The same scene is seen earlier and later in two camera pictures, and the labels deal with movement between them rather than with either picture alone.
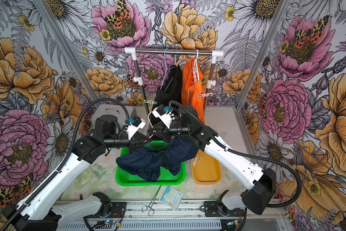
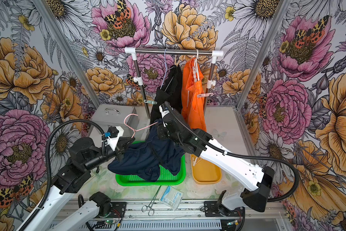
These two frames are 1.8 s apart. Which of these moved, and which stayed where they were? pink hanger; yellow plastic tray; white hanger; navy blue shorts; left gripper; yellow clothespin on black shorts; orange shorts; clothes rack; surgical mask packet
Moved: left gripper; navy blue shorts; pink hanger
Stayed: yellow plastic tray; yellow clothespin on black shorts; surgical mask packet; white hanger; orange shorts; clothes rack
